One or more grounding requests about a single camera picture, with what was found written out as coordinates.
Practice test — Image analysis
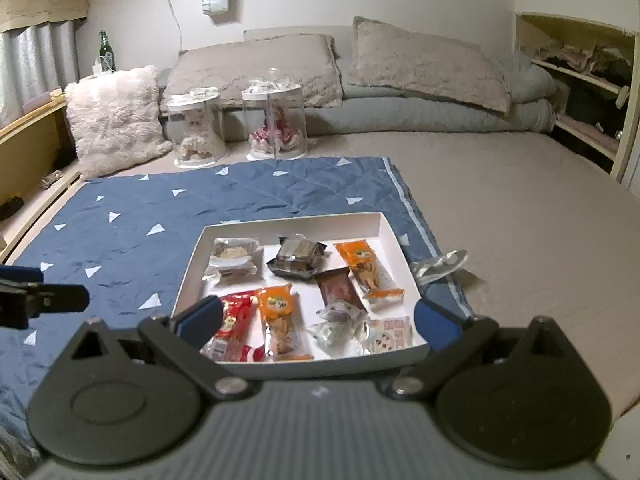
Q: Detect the beige quilted pillow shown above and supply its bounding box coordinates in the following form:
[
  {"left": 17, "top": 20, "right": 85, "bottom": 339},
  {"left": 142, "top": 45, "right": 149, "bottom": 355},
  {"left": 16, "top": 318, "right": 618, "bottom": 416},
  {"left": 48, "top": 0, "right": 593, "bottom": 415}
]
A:
[
  {"left": 163, "top": 34, "right": 343, "bottom": 108},
  {"left": 348, "top": 16, "right": 511, "bottom": 115}
]

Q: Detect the beige quilted pillow left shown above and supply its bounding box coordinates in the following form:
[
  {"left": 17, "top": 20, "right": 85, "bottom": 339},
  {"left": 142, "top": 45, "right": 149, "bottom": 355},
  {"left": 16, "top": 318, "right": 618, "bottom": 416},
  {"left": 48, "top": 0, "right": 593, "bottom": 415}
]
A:
[{"left": 163, "top": 34, "right": 343, "bottom": 108}]

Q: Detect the clear green candy packet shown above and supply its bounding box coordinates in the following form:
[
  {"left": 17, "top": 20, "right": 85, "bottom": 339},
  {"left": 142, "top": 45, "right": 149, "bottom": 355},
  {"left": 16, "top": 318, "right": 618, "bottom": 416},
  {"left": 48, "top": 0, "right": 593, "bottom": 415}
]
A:
[{"left": 306, "top": 301, "right": 367, "bottom": 350}]

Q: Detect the small red snack packet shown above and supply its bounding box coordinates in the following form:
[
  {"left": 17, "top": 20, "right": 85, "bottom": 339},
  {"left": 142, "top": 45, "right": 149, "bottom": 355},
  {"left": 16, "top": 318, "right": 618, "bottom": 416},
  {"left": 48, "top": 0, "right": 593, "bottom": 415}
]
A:
[{"left": 240, "top": 344, "right": 265, "bottom": 363}]

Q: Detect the white printed snack sachet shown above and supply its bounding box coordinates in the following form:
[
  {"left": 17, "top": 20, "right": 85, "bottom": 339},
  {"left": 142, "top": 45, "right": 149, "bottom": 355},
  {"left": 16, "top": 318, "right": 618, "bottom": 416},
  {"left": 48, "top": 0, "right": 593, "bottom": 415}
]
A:
[{"left": 361, "top": 316, "right": 412, "bottom": 354}]

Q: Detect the blue quilted triangle blanket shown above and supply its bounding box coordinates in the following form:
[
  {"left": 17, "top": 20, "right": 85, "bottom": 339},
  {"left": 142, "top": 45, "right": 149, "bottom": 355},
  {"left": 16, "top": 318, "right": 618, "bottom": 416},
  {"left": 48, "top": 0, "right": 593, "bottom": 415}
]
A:
[{"left": 0, "top": 155, "right": 474, "bottom": 456}]

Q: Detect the orange biscuit packet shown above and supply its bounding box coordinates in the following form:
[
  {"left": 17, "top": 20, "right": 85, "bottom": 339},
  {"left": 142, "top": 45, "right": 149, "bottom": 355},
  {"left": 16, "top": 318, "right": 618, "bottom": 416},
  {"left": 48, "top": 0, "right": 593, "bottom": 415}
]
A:
[
  {"left": 335, "top": 240, "right": 404, "bottom": 304},
  {"left": 257, "top": 284, "right": 314, "bottom": 362}
]

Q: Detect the crumpled clear plastic wrapper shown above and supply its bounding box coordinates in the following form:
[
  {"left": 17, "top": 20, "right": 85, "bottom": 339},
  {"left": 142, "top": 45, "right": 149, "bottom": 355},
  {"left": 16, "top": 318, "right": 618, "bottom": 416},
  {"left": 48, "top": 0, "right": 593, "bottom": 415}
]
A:
[{"left": 410, "top": 249, "right": 469, "bottom": 286}]

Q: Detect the grey folded duvet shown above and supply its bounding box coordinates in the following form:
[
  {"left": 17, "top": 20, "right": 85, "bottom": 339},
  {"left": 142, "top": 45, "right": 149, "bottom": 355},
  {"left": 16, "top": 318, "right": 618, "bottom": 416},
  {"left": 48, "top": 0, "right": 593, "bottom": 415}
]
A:
[{"left": 159, "top": 49, "right": 559, "bottom": 143}]

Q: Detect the white shallow cardboard box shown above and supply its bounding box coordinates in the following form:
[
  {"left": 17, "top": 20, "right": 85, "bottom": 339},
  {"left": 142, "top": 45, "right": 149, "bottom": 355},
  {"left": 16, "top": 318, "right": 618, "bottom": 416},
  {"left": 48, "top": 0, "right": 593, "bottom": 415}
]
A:
[{"left": 172, "top": 212, "right": 428, "bottom": 380}]

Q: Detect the fluffy white pillow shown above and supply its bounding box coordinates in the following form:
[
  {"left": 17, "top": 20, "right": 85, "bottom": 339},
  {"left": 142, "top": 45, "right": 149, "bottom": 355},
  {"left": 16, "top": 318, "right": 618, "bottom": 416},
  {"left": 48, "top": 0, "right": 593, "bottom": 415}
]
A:
[{"left": 64, "top": 65, "right": 172, "bottom": 178}]

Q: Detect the clear case white doll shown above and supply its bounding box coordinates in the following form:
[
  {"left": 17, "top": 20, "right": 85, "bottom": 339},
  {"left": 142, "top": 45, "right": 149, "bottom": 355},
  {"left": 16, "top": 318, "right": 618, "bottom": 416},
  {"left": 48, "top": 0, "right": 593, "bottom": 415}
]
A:
[{"left": 166, "top": 87, "right": 228, "bottom": 169}]

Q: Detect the clear case pink doll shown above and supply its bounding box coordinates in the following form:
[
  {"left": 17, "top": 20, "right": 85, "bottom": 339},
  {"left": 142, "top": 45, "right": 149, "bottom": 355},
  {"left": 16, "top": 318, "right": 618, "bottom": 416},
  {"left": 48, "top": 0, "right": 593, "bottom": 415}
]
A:
[{"left": 241, "top": 67, "right": 308, "bottom": 160}]

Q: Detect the wooden bedside shelf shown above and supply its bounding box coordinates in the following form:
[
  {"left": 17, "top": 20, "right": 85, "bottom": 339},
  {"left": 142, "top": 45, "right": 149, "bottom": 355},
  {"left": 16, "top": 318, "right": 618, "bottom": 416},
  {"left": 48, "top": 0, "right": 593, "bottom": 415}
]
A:
[{"left": 1, "top": 89, "right": 79, "bottom": 261}]

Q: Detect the wooden wall shelf right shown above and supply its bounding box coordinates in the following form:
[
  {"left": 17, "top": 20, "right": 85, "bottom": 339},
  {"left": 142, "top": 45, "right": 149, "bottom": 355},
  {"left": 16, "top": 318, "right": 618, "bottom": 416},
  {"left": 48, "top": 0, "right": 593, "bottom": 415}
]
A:
[{"left": 513, "top": 12, "right": 639, "bottom": 182}]

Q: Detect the beige quilted pillow right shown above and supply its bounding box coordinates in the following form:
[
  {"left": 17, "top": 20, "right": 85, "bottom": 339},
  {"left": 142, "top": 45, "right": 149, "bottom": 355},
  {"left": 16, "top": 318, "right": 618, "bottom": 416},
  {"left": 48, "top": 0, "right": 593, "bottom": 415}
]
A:
[{"left": 348, "top": 16, "right": 511, "bottom": 115}]

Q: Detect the clear pastry cake packet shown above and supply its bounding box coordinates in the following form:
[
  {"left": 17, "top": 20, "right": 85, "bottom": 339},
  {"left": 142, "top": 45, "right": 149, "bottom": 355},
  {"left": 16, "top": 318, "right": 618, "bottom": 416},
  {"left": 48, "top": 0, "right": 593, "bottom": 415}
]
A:
[{"left": 203, "top": 237, "right": 259, "bottom": 283}]

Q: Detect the brown chocolate packet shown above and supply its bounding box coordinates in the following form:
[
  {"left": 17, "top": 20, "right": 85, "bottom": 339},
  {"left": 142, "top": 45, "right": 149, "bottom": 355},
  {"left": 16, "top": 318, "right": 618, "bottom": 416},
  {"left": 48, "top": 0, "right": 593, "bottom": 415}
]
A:
[{"left": 314, "top": 268, "right": 366, "bottom": 311}]

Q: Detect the beige curtain valance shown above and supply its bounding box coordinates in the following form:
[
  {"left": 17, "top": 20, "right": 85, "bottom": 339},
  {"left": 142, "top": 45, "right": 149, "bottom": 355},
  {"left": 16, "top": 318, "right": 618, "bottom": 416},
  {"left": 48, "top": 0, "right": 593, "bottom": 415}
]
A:
[{"left": 1, "top": 0, "right": 89, "bottom": 32}]

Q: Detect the grey window curtain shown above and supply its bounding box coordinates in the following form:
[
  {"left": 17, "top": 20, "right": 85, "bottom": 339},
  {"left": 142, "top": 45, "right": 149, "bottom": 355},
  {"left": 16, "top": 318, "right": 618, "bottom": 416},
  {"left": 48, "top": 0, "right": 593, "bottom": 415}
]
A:
[{"left": 0, "top": 21, "right": 79, "bottom": 127}]

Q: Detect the green glass bottle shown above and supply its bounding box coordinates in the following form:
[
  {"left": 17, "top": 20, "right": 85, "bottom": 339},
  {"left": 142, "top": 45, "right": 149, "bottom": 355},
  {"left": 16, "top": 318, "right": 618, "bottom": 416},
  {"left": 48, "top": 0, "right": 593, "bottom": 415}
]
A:
[{"left": 99, "top": 30, "right": 116, "bottom": 72}]

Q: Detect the dark brownie cake packet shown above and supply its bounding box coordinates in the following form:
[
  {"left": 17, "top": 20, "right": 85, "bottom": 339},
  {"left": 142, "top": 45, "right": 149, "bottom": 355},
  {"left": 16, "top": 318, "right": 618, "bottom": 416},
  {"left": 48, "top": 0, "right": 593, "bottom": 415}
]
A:
[{"left": 266, "top": 234, "right": 326, "bottom": 281}]

